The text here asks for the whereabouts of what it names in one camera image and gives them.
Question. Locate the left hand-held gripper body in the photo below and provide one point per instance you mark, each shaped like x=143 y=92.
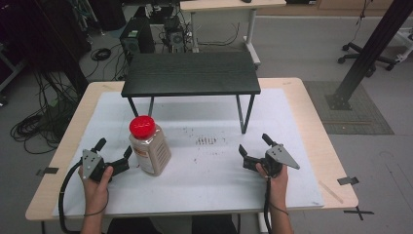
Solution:
x=92 y=164

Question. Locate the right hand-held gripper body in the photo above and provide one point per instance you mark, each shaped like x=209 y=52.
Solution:
x=278 y=157

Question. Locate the red-lidded clear spice jar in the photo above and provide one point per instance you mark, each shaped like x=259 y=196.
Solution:
x=152 y=151

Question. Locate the person's left hand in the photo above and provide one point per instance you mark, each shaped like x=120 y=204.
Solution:
x=95 y=195

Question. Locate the person's right hand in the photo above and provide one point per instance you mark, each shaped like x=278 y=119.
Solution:
x=278 y=190

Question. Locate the black tape piece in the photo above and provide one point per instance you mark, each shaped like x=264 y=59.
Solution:
x=347 y=180
x=48 y=171

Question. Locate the white table mat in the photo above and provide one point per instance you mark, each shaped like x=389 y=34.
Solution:
x=207 y=182

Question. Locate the light wooden table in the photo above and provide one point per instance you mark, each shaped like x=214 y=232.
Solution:
x=311 y=113

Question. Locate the beige tape strip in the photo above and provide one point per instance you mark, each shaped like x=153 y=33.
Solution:
x=330 y=191

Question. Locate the person's dark trousers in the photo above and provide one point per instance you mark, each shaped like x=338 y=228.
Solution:
x=207 y=226

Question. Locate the grey floor mat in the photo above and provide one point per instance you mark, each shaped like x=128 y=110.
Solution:
x=357 y=113

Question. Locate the small black shelf riser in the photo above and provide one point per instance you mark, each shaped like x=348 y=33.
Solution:
x=191 y=73

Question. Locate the black tape cross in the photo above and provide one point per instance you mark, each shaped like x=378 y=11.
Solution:
x=358 y=212

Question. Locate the grey metal rack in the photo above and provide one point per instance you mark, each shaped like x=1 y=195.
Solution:
x=8 y=78

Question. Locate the black computer tower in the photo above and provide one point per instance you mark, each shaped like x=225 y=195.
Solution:
x=138 y=35

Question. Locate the open-sided computer case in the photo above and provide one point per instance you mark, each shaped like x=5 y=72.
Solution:
x=174 y=35

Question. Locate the black office chair base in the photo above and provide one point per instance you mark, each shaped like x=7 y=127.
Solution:
x=367 y=58

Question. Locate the black slanted metal stand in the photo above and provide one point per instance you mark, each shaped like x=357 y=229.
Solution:
x=373 y=52

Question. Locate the white-legged wooden desk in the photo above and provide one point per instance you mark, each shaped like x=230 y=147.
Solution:
x=227 y=5

